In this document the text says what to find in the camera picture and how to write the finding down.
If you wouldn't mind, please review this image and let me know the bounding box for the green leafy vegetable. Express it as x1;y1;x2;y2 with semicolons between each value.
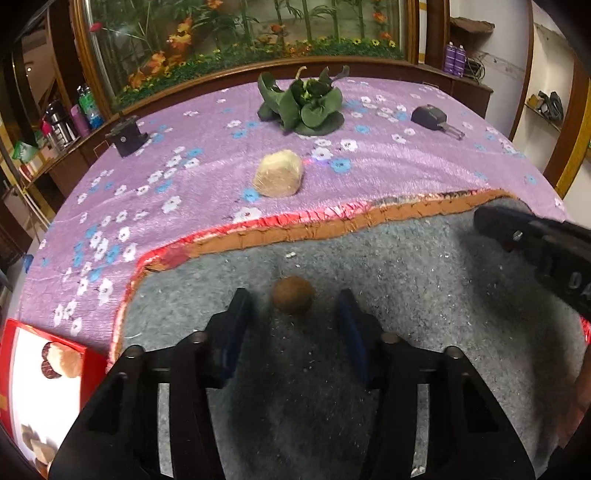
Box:
256;65;352;137

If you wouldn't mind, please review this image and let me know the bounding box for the purple floral cloth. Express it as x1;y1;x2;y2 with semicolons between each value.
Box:
23;76;571;370

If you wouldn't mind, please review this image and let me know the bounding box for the pink bottle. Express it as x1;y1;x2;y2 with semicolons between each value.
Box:
69;105;90;138

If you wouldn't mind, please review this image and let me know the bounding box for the brown kiwi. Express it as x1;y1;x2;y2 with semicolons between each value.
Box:
271;275;317;317

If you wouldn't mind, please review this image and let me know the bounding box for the floral glass display panel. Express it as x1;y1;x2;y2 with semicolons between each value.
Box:
74;0;419;114

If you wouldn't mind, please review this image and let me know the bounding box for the black cable bundle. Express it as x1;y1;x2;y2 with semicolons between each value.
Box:
465;54;491;85

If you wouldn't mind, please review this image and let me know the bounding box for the steel thermos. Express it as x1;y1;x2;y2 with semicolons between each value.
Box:
45;100;79;148

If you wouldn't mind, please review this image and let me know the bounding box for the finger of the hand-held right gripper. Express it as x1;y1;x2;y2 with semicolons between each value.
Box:
473;205;539;253

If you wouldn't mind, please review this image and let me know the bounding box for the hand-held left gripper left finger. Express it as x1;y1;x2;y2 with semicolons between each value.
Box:
48;288;254;480

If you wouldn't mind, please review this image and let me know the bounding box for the black device with clear clip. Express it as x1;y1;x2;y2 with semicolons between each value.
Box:
411;104;466;140

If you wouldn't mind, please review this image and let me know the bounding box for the green bottle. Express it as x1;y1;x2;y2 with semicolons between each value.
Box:
76;84;105;130

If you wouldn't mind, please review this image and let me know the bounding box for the black object on shelf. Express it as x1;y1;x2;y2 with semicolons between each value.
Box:
537;91;565;119

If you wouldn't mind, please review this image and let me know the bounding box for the pale sugarcane chunk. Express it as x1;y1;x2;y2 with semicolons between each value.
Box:
252;150;305;198

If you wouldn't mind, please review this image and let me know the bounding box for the grey felt mat red border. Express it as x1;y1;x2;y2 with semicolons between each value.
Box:
108;188;591;480

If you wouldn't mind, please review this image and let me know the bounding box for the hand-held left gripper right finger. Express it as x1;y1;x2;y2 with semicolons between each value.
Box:
336;290;537;480

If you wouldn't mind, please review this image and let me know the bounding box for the small black box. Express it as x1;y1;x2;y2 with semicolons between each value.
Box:
104;116;149;159

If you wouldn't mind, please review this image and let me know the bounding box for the red and white box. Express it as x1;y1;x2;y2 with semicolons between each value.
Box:
0;318;108;478

